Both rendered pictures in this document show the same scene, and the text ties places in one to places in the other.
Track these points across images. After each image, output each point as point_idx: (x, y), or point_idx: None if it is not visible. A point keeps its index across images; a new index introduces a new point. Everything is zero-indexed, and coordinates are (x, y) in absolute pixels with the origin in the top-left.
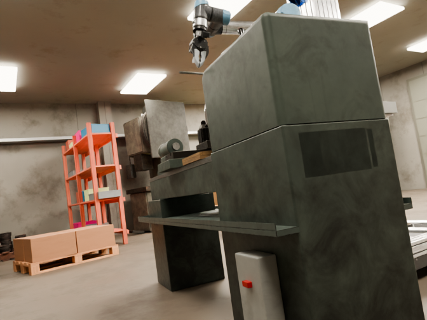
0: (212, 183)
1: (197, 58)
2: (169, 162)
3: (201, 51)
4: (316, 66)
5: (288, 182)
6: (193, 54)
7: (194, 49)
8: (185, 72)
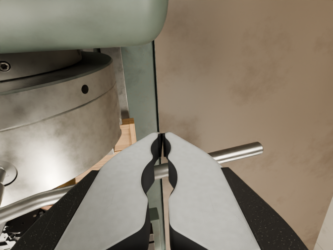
0: (124, 78)
1: (187, 154)
2: (158, 216)
3: (133, 231)
4: None
5: None
6: (240, 178)
7: (263, 241)
8: (229, 148)
